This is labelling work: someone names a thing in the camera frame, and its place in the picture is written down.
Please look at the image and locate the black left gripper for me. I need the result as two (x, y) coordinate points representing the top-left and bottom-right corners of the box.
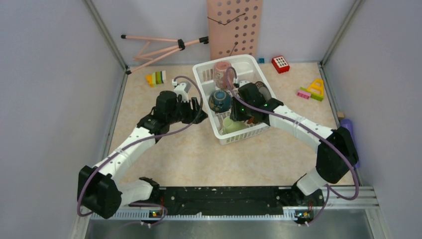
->
(167, 97), (208, 124)

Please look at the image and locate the blue floral bowl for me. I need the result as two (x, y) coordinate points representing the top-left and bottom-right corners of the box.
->
(208, 90), (232, 113)

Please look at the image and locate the pink ghost mug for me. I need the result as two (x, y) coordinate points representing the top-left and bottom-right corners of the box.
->
(213, 61), (232, 90)

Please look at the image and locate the green mug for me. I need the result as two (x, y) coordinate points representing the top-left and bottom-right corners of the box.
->
(222, 117), (247, 134)

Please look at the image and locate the orange saucer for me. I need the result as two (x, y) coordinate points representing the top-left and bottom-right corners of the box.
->
(247, 117), (258, 124)

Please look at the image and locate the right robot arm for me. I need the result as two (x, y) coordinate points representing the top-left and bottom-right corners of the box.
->
(230, 81), (359, 205)

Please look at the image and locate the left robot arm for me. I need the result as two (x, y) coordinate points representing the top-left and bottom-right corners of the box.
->
(77, 76), (208, 219)

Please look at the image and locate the white plastic dish rack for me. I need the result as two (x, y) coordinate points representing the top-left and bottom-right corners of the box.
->
(193, 54), (276, 145)

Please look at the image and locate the red toy block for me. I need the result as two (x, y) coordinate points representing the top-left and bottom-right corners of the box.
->
(271, 55), (290, 74)

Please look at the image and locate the striped toy block stack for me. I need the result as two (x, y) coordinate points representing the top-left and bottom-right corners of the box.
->
(146, 70), (166, 88)

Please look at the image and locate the pink toy brick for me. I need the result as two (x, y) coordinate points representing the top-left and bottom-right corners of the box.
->
(297, 90), (312, 100)

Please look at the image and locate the yellow green toy triangle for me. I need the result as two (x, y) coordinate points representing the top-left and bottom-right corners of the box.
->
(300, 79), (324, 102)

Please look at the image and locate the pink tripod stand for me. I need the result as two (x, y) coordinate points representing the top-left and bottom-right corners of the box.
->
(120, 34), (209, 75)

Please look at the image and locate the pink perforated board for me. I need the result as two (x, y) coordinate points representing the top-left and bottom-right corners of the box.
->
(206, 0), (263, 60)

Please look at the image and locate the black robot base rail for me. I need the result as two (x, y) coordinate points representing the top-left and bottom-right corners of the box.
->
(129, 186), (324, 223)

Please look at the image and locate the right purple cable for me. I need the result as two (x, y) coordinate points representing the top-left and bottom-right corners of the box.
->
(224, 67), (361, 227)

